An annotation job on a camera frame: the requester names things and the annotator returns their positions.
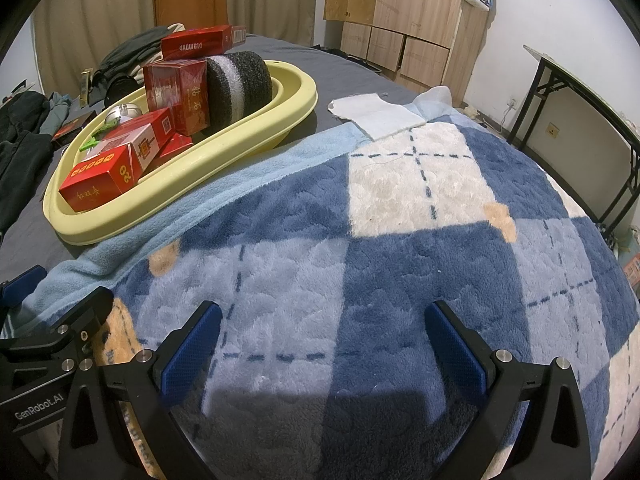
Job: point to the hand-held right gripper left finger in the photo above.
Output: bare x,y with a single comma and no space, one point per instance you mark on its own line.
192,350

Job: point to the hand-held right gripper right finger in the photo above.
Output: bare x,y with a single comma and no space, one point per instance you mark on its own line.
455,355

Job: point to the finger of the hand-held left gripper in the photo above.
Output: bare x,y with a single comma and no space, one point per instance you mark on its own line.
87,310
25,282

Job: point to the red box with gold print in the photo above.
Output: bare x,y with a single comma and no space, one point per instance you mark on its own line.
100,180

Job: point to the small green toy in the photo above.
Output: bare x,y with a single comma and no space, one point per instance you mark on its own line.
97,135

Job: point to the yellow plastic basin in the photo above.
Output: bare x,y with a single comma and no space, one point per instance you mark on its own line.
280,110

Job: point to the black grey sponge cylinder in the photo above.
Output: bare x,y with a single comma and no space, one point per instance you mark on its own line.
240,87

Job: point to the blue checkered blanket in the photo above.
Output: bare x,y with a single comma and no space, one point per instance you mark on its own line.
400,285

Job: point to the yellow black packet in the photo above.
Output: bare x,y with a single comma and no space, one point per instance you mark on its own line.
85,87

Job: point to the grey clothes pile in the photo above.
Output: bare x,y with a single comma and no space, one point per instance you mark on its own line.
130,55

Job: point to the white cloth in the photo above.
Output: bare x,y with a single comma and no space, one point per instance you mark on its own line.
375,112

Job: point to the black folding table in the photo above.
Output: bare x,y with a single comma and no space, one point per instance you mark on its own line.
590,90

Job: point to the wooden wardrobe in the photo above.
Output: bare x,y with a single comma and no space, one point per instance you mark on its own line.
410,10

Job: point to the beige wall socket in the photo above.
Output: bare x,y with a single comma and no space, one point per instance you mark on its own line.
552,130

